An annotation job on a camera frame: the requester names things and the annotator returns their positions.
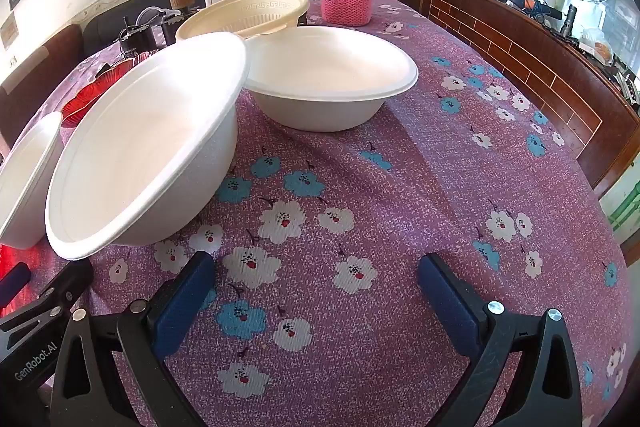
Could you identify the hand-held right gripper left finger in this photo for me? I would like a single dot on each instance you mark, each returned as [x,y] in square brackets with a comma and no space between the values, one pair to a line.
[182,302]

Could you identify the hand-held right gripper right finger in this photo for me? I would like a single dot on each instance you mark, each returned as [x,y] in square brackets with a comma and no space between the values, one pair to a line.
[450,302]

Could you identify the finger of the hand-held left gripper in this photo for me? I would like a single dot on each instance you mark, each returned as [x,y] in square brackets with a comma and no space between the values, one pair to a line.
[14,281]
[60,287]

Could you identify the red scalloped plate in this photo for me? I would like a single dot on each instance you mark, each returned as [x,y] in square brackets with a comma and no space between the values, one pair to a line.
[82,102]
[125,63]

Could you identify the purple floral tablecloth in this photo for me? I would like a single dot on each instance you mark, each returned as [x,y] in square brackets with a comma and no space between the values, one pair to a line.
[375,207]

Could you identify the brown sofa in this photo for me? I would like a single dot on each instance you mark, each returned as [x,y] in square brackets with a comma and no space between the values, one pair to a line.
[40,67]

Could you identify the wooden partition cabinet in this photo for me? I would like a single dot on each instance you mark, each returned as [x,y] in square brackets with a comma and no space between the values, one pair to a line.
[525,57]

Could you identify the black mug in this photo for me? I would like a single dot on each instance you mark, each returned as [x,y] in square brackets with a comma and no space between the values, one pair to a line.
[142,39]

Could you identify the black sofa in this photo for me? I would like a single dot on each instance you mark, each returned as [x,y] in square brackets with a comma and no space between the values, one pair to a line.
[105,24]

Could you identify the bottle with wooden lid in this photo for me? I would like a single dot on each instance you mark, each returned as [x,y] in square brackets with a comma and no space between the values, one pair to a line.
[181,2]

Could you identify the cream plastic bowl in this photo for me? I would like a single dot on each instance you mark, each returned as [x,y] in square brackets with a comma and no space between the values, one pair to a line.
[250,7]

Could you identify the black flashlight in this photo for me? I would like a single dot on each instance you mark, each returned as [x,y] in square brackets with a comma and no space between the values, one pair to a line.
[571,22]

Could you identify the wall socket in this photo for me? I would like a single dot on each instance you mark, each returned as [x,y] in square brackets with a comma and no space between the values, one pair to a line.
[11,60]

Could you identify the beige wall plaque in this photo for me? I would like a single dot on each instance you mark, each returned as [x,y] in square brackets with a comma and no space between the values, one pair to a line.
[7,34]

